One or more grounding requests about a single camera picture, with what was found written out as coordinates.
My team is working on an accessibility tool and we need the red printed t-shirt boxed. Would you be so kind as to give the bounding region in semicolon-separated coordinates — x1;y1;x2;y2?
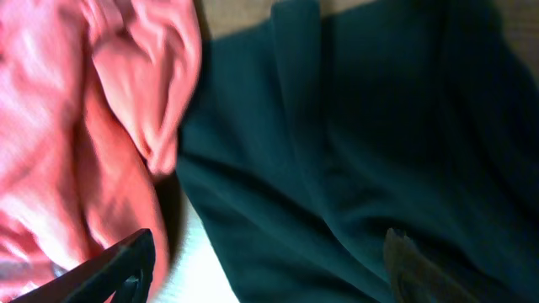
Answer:
1;0;201;302

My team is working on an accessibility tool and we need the black garment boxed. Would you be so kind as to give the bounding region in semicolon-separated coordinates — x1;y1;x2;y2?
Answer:
177;1;538;302

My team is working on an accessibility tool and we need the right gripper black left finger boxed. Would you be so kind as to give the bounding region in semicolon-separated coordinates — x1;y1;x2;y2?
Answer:
13;229;156;303

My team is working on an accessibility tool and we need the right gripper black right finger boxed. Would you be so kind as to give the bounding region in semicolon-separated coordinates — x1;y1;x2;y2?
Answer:
383;228;480;303

